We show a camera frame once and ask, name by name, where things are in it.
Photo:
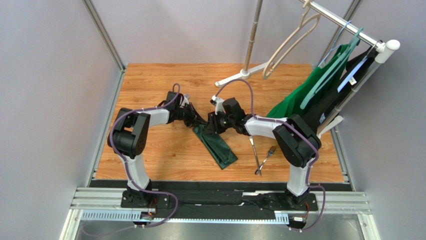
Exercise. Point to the blue clothes hanger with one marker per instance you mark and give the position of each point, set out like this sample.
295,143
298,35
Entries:
333,45

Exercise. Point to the black garment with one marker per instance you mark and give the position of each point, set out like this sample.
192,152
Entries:
355,69

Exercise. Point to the bright green t-shirt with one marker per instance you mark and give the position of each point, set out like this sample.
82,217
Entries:
290,104

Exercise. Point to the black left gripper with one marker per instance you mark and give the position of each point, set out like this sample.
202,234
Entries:
194,118

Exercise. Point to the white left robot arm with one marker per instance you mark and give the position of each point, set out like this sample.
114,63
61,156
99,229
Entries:
129,133

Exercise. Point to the beige clothes hanger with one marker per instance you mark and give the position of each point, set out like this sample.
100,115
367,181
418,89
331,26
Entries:
306,26

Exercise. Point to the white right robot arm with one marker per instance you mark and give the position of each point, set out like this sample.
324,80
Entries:
297,141

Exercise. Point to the metal clothes rack rail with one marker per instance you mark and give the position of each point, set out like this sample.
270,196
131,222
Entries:
384,49

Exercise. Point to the silver fork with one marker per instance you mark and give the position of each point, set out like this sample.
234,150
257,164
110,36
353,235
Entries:
269,153

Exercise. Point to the dark green cloth napkin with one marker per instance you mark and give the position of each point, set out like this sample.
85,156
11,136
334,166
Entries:
216,146

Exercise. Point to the metal rack upright pole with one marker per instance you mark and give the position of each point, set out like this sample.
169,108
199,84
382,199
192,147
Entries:
252,36

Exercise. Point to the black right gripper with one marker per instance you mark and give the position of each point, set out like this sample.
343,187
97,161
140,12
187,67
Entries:
211,123

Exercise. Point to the teal clothes hanger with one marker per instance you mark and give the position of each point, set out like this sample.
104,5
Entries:
332,70

